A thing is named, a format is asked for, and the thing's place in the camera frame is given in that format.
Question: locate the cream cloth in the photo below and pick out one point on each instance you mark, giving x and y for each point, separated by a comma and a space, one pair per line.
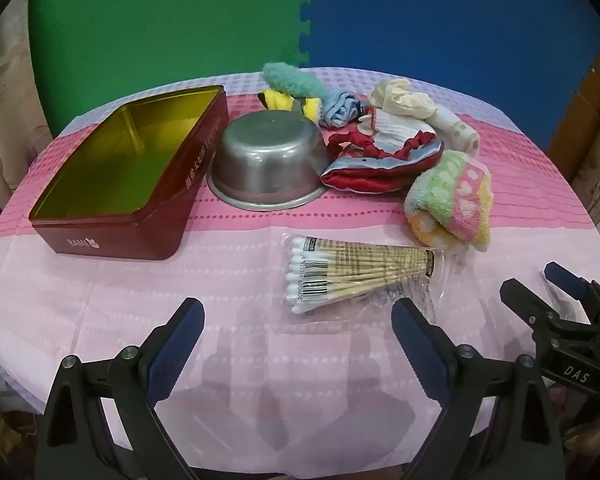
400, 97

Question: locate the light blue sock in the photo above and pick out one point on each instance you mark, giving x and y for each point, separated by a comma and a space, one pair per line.
340, 109

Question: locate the red tin box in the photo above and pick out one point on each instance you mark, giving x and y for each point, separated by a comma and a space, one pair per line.
115, 230

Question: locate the blue foam mat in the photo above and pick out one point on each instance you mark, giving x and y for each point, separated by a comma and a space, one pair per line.
440, 15

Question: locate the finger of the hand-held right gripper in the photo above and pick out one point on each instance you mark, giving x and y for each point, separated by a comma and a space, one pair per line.
567, 280
532, 317

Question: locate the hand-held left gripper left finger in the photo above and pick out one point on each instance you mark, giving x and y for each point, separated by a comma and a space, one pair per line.
177, 345

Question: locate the red and grey cloth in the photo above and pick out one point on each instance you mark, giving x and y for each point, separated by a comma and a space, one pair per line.
370, 172

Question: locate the steel bowl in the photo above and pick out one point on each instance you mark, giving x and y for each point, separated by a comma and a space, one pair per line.
267, 160

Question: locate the cotton swab packet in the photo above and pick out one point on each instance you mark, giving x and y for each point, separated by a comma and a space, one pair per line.
360, 270

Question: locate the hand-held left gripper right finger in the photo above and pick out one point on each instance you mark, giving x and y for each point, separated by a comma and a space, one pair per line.
420, 345

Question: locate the pink checked tablecloth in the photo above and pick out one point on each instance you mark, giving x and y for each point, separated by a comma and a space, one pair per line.
260, 335

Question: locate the green foam mat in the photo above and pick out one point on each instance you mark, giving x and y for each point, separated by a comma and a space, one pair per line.
170, 30

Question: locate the printed white curtain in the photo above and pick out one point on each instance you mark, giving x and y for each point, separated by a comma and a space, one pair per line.
5, 90

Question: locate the pastel striped towel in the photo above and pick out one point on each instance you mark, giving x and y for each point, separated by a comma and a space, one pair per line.
455, 200

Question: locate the white red-trimmed sock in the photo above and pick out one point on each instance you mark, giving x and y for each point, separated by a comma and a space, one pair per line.
392, 127

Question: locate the teal fuzzy sock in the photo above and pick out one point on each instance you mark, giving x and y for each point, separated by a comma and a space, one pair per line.
290, 80

